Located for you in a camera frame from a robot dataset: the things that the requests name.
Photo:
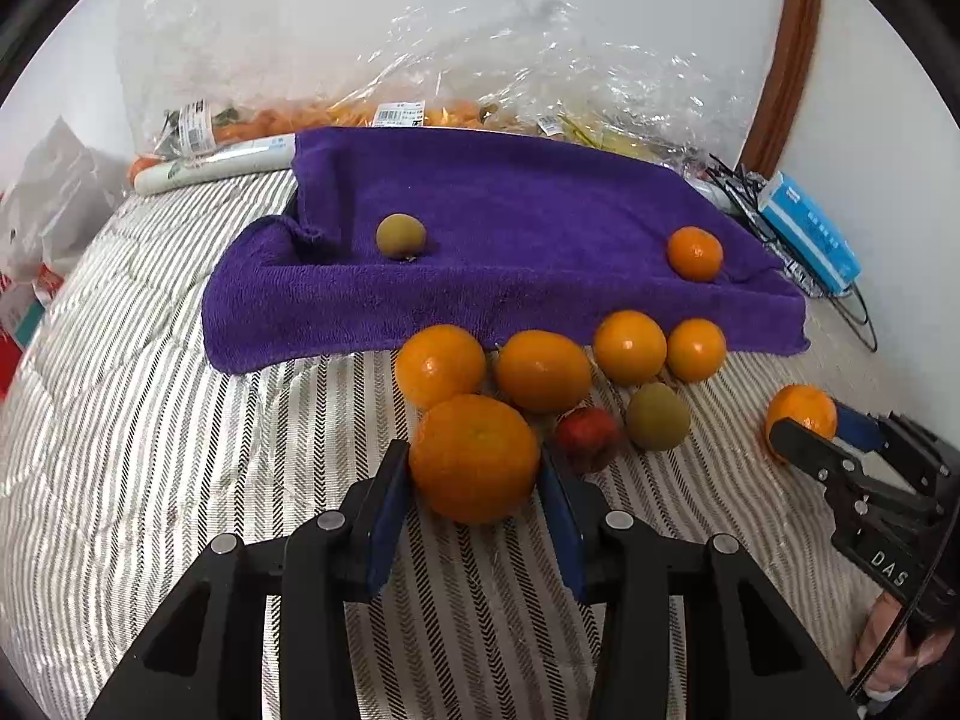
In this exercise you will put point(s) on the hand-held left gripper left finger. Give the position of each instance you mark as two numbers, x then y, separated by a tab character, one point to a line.
388	514

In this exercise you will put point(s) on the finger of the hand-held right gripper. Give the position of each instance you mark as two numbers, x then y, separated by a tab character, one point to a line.
859	427
806	450

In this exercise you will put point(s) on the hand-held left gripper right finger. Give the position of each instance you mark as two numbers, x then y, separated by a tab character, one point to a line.
562	529

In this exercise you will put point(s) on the large orange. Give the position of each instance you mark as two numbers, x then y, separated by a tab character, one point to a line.
474	457

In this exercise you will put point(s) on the olive green round fruit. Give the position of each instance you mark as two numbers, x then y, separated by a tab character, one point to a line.
657	415
400	235

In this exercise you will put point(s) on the clear bag of brownish fruits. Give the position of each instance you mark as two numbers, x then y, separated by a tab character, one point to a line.
491	116

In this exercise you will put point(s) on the person's right hand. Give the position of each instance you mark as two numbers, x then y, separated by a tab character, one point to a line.
881	652

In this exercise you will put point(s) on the small red apple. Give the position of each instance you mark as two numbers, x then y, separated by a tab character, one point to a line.
589	439

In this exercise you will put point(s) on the blue tissue box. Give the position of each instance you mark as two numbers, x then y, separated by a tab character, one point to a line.
810	229

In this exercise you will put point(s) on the purple towel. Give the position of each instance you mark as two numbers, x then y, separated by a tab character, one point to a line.
525	202

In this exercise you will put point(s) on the white paper roll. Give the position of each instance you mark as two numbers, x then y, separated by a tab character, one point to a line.
217	161

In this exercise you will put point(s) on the clear bag of oranges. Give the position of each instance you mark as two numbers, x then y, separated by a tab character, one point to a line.
397	116

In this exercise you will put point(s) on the red box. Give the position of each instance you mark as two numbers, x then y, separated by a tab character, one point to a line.
19	315

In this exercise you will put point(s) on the clear bag of leafy tangerines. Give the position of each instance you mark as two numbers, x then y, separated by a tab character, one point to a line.
196	127

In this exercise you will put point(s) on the white plastic bag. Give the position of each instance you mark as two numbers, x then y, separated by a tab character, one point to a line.
52	187

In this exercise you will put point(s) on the brown wooden door frame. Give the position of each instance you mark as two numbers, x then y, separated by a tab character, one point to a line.
791	52

